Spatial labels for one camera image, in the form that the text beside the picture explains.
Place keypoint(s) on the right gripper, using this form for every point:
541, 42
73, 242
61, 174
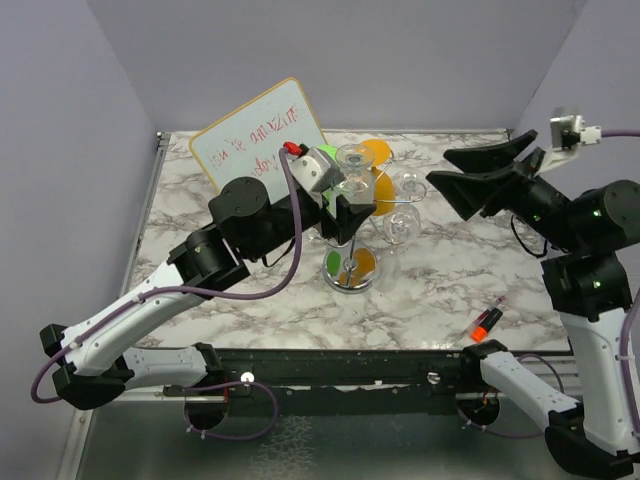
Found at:
470, 192

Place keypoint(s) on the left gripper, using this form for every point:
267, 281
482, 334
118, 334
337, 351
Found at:
348, 216

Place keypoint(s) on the orange plastic cup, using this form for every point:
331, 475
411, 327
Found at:
384, 191

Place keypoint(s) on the small clear orange cup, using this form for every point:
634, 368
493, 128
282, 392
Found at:
355, 162

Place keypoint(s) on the clear tumbler glass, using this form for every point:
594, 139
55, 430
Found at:
410, 185

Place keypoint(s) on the green plastic goblet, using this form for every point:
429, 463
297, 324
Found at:
330, 150

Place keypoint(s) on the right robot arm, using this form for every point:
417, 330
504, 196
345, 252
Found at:
596, 436

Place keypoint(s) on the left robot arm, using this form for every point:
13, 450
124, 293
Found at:
97, 358

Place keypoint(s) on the chrome wine glass rack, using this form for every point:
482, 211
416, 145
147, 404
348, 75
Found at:
353, 267

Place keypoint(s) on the small whiteboard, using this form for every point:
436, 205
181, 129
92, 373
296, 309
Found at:
246, 141

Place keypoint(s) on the red pen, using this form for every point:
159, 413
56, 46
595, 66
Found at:
476, 322

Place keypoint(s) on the orange black marker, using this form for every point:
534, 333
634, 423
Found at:
486, 325

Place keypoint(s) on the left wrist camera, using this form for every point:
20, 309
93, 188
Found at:
313, 168

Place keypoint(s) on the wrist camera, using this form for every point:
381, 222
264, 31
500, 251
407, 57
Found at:
313, 168
569, 133

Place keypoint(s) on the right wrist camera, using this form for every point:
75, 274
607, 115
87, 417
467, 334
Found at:
569, 133

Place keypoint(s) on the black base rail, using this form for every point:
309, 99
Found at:
312, 382

